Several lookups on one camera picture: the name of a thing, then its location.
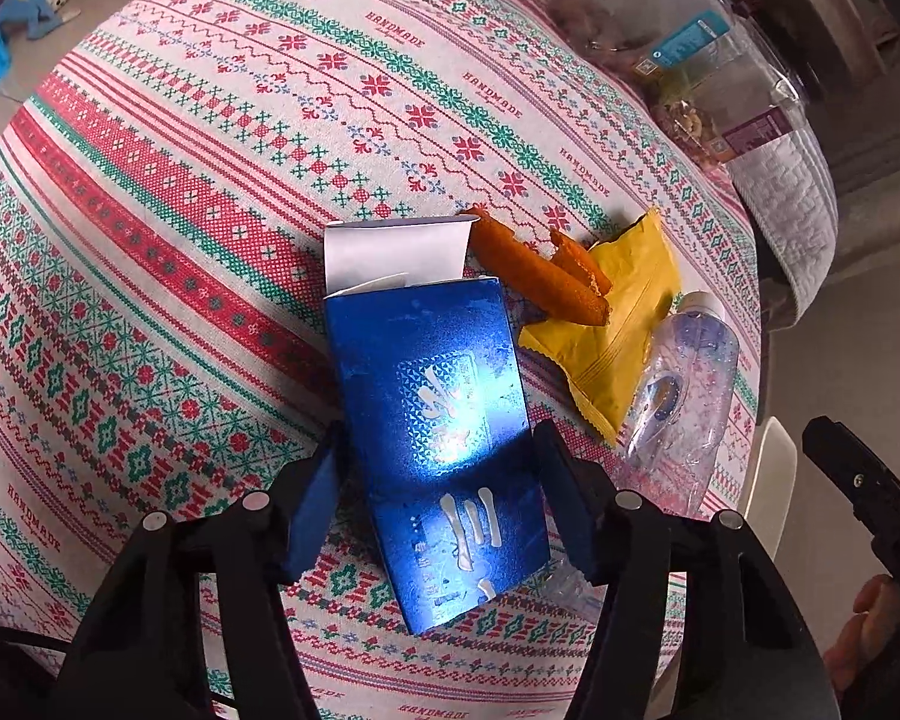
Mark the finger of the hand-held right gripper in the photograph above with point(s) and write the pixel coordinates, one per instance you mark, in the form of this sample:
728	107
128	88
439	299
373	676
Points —
862	480

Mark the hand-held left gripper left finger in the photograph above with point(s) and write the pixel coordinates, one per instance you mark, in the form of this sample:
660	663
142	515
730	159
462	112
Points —
311	510

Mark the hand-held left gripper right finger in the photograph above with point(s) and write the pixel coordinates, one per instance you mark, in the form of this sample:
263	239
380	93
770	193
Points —
562	499

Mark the blue cardboard box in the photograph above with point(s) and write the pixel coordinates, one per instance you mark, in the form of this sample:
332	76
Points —
435	405

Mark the person's right hand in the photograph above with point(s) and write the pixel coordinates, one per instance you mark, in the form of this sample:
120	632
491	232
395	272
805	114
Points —
870	630

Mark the clear plastic bottle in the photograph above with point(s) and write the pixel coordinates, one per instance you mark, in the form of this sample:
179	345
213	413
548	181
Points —
682	390

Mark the yellow snack packet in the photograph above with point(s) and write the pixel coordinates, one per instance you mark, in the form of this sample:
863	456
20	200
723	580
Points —
622	337

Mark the orange snack sticks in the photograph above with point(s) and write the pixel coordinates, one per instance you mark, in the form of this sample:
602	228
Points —
532	277

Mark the patterned tablecloth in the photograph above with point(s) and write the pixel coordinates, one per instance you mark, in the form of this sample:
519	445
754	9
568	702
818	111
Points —
195	240

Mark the grey quilted sofa cover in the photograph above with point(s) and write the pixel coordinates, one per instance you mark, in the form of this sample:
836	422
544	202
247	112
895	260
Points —
787	195

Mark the plastic jar with purple label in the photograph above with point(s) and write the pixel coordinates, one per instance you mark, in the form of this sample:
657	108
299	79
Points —
754	127

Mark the plastic jar with blue label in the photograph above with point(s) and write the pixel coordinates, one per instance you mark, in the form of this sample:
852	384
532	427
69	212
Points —
690	34

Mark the blue plush toy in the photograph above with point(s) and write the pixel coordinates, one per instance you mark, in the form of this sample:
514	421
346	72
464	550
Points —
34	7

